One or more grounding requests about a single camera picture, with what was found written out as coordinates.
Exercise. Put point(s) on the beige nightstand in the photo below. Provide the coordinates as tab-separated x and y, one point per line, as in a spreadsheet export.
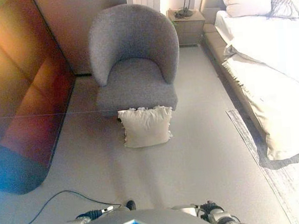
190	29

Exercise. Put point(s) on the silver robot left leg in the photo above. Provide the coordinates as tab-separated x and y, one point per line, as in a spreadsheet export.
131	205

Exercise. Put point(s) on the grey patterned pillow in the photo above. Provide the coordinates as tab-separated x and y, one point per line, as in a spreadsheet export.
283	7

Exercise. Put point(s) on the beige upholstered bed frame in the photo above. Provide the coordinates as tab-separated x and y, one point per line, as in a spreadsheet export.
212	41

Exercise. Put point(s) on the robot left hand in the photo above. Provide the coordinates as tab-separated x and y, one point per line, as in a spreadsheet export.
97	213

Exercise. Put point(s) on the grey patterned rug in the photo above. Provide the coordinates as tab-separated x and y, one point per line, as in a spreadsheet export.
285	184

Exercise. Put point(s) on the white duvet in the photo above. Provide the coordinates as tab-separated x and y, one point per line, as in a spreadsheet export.
262	40

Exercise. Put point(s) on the grey robot torso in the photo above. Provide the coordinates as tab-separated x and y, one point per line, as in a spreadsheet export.
147	223

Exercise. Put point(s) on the white pillow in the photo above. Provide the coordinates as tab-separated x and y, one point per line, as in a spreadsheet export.
247	2

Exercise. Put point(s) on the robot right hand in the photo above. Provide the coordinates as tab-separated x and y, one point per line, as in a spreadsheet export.
210	207

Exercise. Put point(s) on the cream fringed cushion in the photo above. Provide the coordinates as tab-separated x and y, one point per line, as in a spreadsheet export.
145	127

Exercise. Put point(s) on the silver robot leg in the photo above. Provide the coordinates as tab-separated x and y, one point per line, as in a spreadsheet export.
184	209
131	205

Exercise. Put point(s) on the glossy brown wardrobe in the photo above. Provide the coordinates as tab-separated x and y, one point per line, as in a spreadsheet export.
21	74

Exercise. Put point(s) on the silver robot right leg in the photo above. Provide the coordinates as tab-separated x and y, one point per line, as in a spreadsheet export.
184	209

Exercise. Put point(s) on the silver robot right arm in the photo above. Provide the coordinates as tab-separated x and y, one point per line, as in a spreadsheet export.
229	220

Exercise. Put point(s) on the grey fabric armchair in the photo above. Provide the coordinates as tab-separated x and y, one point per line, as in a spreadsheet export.
134	41

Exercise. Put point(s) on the cream fringed blanket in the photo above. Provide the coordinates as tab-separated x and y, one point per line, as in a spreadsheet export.
280	108

